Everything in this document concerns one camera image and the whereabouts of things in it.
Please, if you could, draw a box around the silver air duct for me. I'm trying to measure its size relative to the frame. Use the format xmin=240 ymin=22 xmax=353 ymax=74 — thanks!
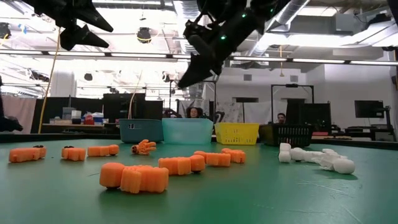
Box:
xmin=173 ymin=0 xmax=208 ymax=103
xmin=248 ymin=0 xmax=312 ymax=57

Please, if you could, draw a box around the yellow extension cable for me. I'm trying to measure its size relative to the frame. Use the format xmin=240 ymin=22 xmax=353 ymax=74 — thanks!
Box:
xmin=37 ymin=27 xmax=62 ymax=134

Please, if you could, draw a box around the black computer monitor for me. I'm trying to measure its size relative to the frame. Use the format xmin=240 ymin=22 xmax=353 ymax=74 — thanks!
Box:
xmin=354 ymin=100 xmax=385 ymax=119

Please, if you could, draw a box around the orange toy limb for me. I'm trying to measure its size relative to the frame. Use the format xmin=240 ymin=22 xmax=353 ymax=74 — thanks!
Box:
xmin=157 ymin=154 xmax=206 ymax=176
xmin=193 ymin=151 xmax=231 ymax=167
xmin=9 ymin=145 xmax=48 ymax=163

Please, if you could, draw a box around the clear plastic container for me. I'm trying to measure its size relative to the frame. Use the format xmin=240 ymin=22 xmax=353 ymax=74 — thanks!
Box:
xmin=62 ymin=107 xmax=76 ymax=121

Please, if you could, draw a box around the light teal plastic bin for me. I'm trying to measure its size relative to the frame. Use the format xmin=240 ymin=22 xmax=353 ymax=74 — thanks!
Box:
xmin=161 ymin=117 xmax=215 ymax=145

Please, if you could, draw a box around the black monitor stand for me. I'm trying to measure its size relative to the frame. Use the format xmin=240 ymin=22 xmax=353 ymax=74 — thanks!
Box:
xmin=384 ymin=105 xmax=397 ymax=142

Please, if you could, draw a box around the blue-grey plastic bin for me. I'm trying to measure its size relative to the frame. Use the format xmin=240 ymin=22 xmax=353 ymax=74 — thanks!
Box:
xmin=119 ymin=118 xmax=165 ymax=144

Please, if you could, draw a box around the pale pink curtain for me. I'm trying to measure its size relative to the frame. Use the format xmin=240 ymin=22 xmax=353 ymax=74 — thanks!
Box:
xmin=2 ymin=95 xmax=37 ymax=134

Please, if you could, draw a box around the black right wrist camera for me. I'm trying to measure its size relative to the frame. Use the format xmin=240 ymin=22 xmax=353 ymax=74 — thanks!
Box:
xmin=182 ymin=19 xmax=218 ymax=40

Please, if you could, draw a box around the black plastic basket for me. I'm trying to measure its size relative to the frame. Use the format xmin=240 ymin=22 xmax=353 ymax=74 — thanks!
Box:
xmin=258 ymin=123 xmax=314 ymax=147

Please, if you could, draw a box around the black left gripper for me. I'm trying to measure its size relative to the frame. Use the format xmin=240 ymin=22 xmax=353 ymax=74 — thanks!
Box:
xmin=20 ymin=0 xmax=114 ymax=51

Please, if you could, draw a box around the small orange toy block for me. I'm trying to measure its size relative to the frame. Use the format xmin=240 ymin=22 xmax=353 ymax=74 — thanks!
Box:
xmin=61 ymin=146 xmax=87 ymax=162

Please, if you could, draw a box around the long ceiling light strip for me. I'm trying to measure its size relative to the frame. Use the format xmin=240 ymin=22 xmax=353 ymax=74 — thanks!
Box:
xmin=0 ymin=49 xmax=190 ymax=62
xmin=231 ymin=55 xmax=398 ymax=66

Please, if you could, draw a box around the black overhead camera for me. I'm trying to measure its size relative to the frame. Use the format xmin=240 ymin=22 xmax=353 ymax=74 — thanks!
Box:
xmin=136 ymin=27 xmax=153 ymax=44

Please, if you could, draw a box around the black partition panel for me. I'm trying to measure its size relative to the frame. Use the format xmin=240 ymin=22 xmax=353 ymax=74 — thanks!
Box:
xmin=102 ymin=92 xmax=164 ymax=121
xmin=30 ymin=96 xmax=104 ymax=134

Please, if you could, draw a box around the thin beige hanging cable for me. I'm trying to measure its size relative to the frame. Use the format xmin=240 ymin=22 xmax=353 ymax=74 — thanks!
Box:
xmin=127 ymin=70 xmax=144 ymax=120

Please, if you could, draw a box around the white patterned sheet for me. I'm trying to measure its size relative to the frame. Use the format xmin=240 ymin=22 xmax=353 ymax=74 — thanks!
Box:
xmin=217 ymin=100 xmax=289 ymax=125

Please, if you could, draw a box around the yellow hanging cord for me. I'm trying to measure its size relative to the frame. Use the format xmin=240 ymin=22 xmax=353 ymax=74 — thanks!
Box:
xmin=279 ymin=45 xmax=285 ymax=78

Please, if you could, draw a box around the small orange toy piece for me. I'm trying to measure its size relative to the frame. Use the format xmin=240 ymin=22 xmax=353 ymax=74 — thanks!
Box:
xmin=221 ymin=147 xmax=247 ymax=164

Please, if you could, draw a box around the black metal frame stand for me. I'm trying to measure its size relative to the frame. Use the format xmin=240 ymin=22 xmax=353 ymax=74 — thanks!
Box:
xmin=271 ymin=83 xmax=315 ymax=125
xmin=169 ymin=79 xmax=218 ymax=121

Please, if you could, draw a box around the black spotlight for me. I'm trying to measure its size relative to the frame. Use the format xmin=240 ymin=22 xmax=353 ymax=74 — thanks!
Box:
xmin=0 ymin=22 xmax=12 ymax=40

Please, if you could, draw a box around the orange skeleton hand toy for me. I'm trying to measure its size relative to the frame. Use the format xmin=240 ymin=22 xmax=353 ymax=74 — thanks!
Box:
xmin=130 ymin=139 xmax=157 ymax=156

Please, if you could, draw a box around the black desk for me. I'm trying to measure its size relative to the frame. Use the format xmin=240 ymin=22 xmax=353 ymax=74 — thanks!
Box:
xmin=343 ymin=123 xmax=397 ymax=141

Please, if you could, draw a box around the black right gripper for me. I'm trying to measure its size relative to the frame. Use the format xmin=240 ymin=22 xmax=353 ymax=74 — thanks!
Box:
xmin=177 ymin=14 xmax=261 ymax=90

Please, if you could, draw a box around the yellow plastic basket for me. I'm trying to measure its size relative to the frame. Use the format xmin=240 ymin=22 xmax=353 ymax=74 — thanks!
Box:
xmin=214 ymin=122 xmax=260 ymax=146

